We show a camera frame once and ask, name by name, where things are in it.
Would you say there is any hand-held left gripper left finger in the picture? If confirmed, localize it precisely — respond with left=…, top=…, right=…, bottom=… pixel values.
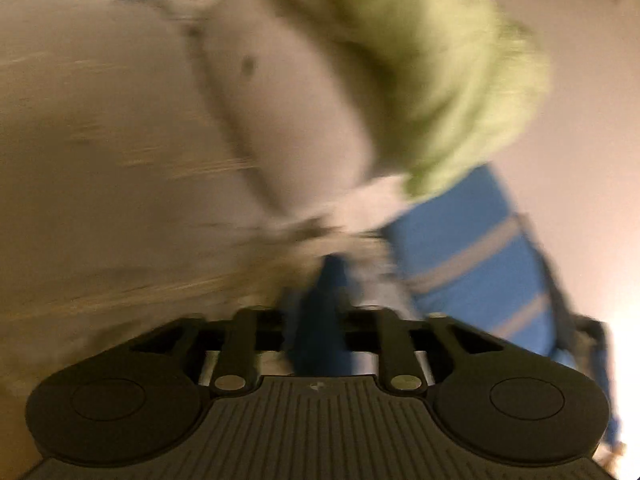
left=127, top=306, right=294, bottom=396

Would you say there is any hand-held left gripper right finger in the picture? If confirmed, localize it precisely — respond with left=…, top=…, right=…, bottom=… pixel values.
left=345, top=306, right=506, bottom=393

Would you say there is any blue sweatshirt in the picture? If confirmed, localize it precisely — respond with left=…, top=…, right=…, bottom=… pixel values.
left=285, top=255, right=371, bottom=378

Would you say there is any blue grey-striped cushion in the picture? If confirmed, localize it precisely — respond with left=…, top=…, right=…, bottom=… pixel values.
left=382, top=165, right=566, bottom=361

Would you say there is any green cloth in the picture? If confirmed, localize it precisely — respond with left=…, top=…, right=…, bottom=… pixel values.
left=295, top=0, right=551, bottom=201

